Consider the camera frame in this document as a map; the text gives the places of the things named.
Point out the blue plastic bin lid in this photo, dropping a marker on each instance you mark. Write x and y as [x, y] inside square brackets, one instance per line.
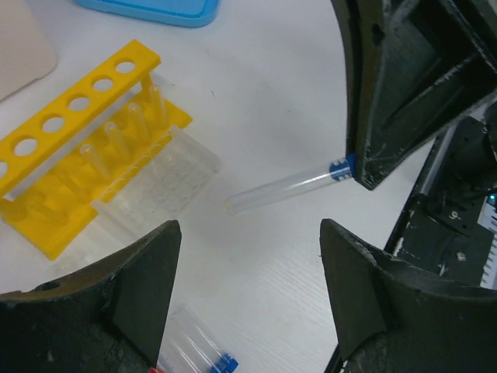
[189, 14]

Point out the clear test tube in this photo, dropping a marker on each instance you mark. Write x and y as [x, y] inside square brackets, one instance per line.
[159, 109]

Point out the yellow test tube rack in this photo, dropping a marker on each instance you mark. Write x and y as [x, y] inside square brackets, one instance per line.
[47, 187]

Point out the blue capped test tube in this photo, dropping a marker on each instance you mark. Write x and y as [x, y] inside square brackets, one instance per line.
[189, 346]

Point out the white plastic storage bin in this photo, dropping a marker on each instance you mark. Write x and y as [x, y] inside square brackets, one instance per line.
[26, 53]

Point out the grey slotted cable duct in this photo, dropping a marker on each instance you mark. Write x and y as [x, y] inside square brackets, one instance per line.
[487, 220]

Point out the red orange stirring rod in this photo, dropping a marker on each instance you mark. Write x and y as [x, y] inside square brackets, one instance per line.
[157, 369]

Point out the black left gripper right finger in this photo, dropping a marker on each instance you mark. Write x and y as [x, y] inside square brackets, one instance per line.
[391, 316]

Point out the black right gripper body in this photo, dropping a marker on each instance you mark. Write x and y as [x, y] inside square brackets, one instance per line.
[472, 163]

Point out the clear plastic tube rack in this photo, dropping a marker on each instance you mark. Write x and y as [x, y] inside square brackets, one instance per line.
[158, 187]

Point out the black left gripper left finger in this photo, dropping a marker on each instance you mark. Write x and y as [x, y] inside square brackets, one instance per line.
[107, 317]

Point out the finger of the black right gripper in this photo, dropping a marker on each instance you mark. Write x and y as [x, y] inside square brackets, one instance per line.
[413, 68]

